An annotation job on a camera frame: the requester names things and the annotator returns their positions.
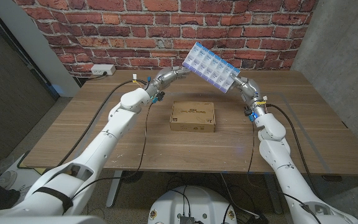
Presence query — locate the grey metal table leg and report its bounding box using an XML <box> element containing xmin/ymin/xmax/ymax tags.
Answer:
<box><xmin>106</xmin><ymin>170</ymin><xmax>124</xmax><ymax>208</ymax></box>
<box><xmin>264</xmin><ymin>174</ymin><xmax>282</xmax><ymax>215</ymax></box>

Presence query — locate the white blue pill organizer box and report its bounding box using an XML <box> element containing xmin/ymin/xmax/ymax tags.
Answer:
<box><xmin>181</xmin><ymin>42</ymin><xmax>241</xmax><ymax>94</ymax></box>

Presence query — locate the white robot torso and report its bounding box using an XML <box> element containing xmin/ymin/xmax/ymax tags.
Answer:
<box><xmin>147</xmin><ymin>185</ymin><xmax>238</xmax><ymax>224</ymax></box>

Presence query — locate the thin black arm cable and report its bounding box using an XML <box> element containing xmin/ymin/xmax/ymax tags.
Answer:
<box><xmin>246</xmin><ymin>121</ymin><xmax>324</xmax><ymax>224</ymax></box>
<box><xmin>71</xmin><ymin>102</ymin><xmax>154</xmax><ymax>200</ymax></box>

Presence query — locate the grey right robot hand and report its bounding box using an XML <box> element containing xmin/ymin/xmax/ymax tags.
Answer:
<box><xmin>232</xmin><ymin>74</ymin><xmax>267</xmax><ymax>110</ymax></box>

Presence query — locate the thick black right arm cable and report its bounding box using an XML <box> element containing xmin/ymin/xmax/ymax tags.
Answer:
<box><xmin>265</xmin><ymin>103</ymin><xmax>319</xmax><ymax>195</ymax></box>

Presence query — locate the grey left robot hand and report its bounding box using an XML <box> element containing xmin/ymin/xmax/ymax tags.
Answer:
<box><xmin>146</xmin><ymin>66</ymin><xmax>192</xmax><ymax>94</ymax></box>

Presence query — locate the grey sneaker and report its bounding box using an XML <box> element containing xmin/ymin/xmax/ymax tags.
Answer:
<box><xmin>0</xmin><ymin>170</ymin><xmax>18</xmax><ymax>190</ymax></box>

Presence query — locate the white power strip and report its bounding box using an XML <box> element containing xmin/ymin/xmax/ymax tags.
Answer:
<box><xmin>90</xmin><ymin>63</ymin><xmax>117</xmax><ymax>76</ymax></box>

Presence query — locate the black floor power adapter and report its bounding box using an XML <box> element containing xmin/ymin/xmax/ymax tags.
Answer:
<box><xmin>244</xmin><ymin>211</ymin><xmax>270</xmax><ymax>224</ymax></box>

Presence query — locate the brown cardboard packing box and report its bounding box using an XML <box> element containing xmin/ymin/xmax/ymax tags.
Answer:
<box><xmin>169</xmin><ymin>100</ymin><xmax>216</xmax><ymax>133</ymax></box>

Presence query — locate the black power strip cord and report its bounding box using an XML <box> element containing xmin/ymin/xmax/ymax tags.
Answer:
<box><xmin>85</xmin><ymin>71</ymin><xmax>108</xmax><ymax>81</ymax></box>

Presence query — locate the red brick printed backdrop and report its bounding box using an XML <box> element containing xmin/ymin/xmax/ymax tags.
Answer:
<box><xmin>12</xmin><ymin>0</ymin><xmax>318</xmax><ymax>78</ymax></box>

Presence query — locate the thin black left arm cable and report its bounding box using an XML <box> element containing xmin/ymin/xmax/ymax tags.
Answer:
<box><xmin>71</xmin><ymin>102</ymin><xmax>154</xmax><ymax>200</ymax></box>

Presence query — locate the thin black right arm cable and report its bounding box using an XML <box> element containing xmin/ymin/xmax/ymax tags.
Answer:
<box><xmin>246</xmin><ymin>121</ymin><xmax>324</xmax><ymax>224</ymax></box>

